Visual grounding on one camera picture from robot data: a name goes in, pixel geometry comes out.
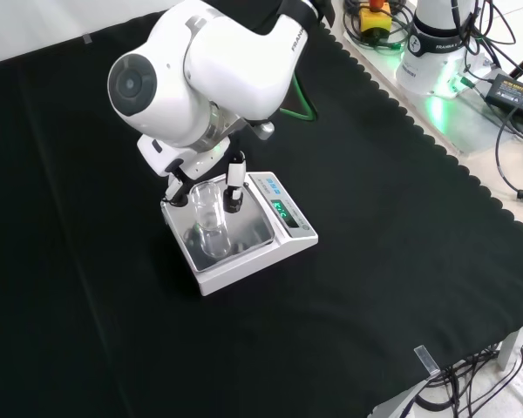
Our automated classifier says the yellow stop button box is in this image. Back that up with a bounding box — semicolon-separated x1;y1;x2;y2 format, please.
358;0;394;37

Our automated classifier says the white electronic balance steel pan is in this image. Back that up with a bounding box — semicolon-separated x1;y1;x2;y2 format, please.
160;170;320;298

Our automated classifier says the black power adapter brick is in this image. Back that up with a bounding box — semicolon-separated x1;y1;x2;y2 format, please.
484;72;523;119

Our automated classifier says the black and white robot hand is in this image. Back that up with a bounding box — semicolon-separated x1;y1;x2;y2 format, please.
137;133;248;215

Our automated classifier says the clear glass beaker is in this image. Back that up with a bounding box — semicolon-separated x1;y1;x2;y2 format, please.
190;181;233;259

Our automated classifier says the black scalloped bench cloth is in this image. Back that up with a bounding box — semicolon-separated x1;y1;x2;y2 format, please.
0;8;523;418

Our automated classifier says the white table leg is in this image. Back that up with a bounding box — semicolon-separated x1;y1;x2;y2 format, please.
498;329;520;372

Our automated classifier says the grey metal table frame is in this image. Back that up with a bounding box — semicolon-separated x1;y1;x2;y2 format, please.
371;377;433;418

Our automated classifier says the black cable with ribbed plug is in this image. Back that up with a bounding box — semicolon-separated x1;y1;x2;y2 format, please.
493;104;523;203

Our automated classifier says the grey metal base plate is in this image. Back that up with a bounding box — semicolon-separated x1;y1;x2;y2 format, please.
343;17;523;157

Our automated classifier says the clear tape strip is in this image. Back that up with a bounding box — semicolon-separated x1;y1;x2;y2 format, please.
413;344;442;378

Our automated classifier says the green cable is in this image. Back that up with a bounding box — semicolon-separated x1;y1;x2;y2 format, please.
280;72;320;122

